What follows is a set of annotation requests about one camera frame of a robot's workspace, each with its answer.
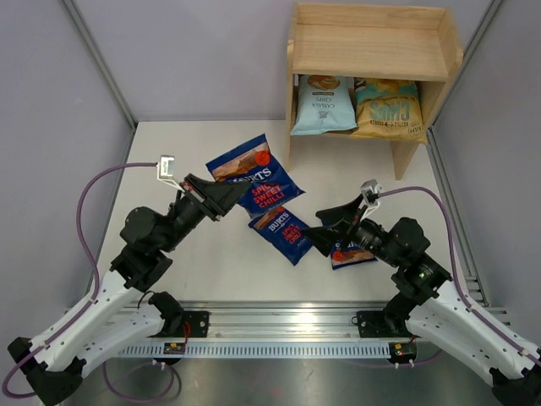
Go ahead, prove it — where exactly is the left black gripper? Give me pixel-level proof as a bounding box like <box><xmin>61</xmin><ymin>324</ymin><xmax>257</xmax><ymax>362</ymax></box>
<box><xmin>159</xmin><ymin>173</ymin><xmax>252</xmax><ymax>254</ymax></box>

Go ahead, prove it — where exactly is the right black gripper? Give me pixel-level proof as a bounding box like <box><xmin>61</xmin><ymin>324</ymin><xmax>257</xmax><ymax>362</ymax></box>
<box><xmin>300</xmin><ymin>193</ymin><xmax>402</xmax><ymax>267</ymax></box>

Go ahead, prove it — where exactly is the blue burts chips bag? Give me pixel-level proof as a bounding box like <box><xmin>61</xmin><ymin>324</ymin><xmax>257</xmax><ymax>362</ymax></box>
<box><xmin>249</xmin><ymin>206</ymin><xmax>312</xmax><ymax>266</ymax></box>
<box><xmin>206</xmin><ymin>134</ymin><xmax>304</xmax><ymax>218</ymax></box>
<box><xmin>330</xmin><ymin>241</ymin><xmax>377</xmax><ymax>271</ymax></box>

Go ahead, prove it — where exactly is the light blue cassava chips bag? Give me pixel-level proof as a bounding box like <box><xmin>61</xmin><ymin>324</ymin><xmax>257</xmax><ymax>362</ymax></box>
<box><xmin>291</xmin><ymin>74</ymin><xmax>357</xmax><ymax>135</ymax></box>

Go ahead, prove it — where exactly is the large yellow kettle chips bag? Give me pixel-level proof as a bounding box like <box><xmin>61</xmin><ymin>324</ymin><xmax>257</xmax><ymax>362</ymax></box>
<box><xmin>352</xmin><ymin>78</ymin><xmax>427</xmax><ymax>145</ymax></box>

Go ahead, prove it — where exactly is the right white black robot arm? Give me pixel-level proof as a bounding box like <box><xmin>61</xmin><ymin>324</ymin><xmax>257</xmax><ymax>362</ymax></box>
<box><xmin>303</xmin><ymin>196</ymin><xmax>540</xmax><ymax>405</ymax></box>

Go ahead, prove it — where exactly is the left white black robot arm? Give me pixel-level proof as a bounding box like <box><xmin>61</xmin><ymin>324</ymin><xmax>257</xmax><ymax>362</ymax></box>
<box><xmin>8</xmin><ymin>174</ymin><xmax>250</xmax><ymax>405</ymax></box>

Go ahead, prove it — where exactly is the wooden two-tier shelf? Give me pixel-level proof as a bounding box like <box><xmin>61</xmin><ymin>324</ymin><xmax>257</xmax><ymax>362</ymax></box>
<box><xmin>284</xmin><ymin>2</ymin><xmax>465</xmax><ymax>182</ymax></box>

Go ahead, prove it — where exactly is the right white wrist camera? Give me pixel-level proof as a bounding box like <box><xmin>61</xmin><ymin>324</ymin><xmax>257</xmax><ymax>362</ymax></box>
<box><xmin>360</xmin><ymin>179</ymin><xmax>383</xmax><ymax>215</ymax></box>

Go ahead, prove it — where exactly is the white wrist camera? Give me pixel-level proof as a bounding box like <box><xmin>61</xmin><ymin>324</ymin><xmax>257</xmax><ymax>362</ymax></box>
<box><xmin>156</xmin><ymin>155</ymin><xmax>182</xmax><ymax>190</ymax></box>
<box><xmin>360</xmin><ymin>179</ymin><xmax>383</xmax><ymax>215</ymax></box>

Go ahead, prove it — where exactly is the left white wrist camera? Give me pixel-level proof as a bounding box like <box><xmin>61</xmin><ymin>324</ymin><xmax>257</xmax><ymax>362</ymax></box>
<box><xmin>156</xmin><ymin>155</ymin><xmax>182</xmax><ymax>190</ymax></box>

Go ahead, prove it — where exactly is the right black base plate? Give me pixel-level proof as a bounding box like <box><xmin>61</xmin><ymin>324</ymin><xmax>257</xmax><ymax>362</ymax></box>
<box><xmin>351</xmin><ymin>310</ymin><xmax>412</xmax><ymax>338</ymax></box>

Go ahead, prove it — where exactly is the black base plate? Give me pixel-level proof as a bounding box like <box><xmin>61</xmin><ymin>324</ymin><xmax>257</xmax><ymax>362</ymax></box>
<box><xmin>351</xmin><ymin>310</ymin><xmax>412</xmax><ymax>338</ymax></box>
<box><xmin>150</xmin><ymin>310</ymin><xmax>210</xmax><ymax>338</ymax></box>

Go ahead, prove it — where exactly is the right aluminium frame post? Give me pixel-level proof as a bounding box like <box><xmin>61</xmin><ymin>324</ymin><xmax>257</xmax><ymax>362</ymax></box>
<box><xmin>426</xmin><ymin>0</ymin><xmax>508</xmax><ymax>140</ymax></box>

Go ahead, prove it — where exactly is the aluminium frame post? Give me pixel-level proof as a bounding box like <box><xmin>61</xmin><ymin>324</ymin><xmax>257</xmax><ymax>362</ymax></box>
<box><xmin>59</xmin><ymin>0</ymin><xmax>138</xmax><ymax>134</ymax></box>
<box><xmin>426</xmin><ymin>0</ymin><xmax>508</xmax><ymax>140</ymax></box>

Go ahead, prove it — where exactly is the white slotted cable duct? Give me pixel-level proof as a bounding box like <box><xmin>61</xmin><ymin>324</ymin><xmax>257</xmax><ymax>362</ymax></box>
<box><xmin>118</xmin><ymin>342</ymin><xmax>391</xmax><ymax>359</ymax></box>

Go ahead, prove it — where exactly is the aluminium mounting rail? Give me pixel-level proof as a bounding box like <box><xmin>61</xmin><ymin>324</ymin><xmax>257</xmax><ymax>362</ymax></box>
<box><xmin>63</xmin><ymin>299</ymin><xmax>508</xmax><ymax>343</ymax></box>

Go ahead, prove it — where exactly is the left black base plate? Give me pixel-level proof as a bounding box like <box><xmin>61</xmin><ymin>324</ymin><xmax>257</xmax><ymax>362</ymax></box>
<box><xmin>150</xmin><ymin>310</ymin><xmax>210</xmax><ymax>338</ymax></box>

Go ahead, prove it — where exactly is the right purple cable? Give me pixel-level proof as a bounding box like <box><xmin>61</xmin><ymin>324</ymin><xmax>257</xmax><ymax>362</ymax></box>
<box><xmin>378</xmin><ymin>185</ymin><xmax>541</xmax><ymax>369</ymax></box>

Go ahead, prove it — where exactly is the purple cable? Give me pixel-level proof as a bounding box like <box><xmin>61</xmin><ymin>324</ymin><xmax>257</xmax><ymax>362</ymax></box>
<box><xmin>378</xmin><ymin>185</ymin><xmax>541</xmax><ymax>369</ymax></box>
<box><xmin>1</xmin><ymin>162</ymin><xmax>183</xmax><ymax>401</ymax></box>

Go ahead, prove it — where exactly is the left aluminium frame post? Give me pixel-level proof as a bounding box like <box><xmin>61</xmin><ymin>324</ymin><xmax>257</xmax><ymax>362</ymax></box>
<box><xmin>59</xmin><ymin>0</ymin><xmax>138</xmax><ymax>134</ymax></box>

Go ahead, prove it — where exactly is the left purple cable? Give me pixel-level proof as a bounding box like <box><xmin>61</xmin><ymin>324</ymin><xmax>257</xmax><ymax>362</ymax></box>
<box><xmin>1</xmin><ymin>162</ymin><xmax>183</xmax><ymax>401</ymax></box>

